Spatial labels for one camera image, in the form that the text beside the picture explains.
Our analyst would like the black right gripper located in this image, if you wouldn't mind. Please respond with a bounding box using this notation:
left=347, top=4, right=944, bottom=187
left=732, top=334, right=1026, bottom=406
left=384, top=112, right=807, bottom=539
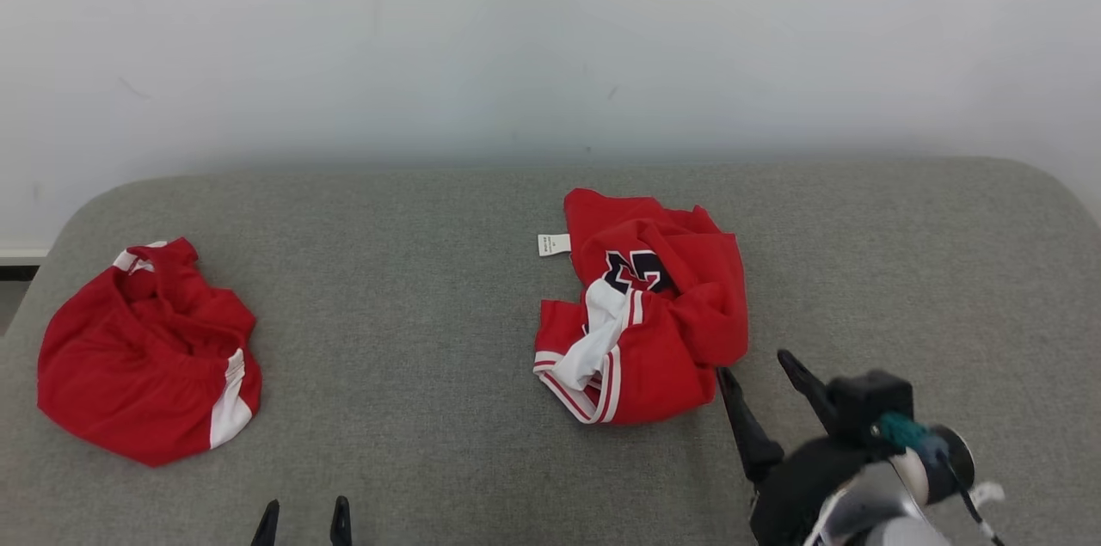
left=717, top=349, right=870, bottom=546

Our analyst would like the red basketball jersey number 23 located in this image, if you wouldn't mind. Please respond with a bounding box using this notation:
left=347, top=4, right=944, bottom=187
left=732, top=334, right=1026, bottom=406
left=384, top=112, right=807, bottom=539
left=533, top=188, right=749, bottom=426

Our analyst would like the red shorts white side stripe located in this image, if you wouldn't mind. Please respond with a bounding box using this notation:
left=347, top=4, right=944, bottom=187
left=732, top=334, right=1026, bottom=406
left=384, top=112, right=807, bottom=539
left=37, top=238, right=262, bottom=468

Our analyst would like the grey fabric sofa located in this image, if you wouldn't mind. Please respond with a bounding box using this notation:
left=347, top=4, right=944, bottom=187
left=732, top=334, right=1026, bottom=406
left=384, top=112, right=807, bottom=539
left=0, top=155, right=1101, bottom=546

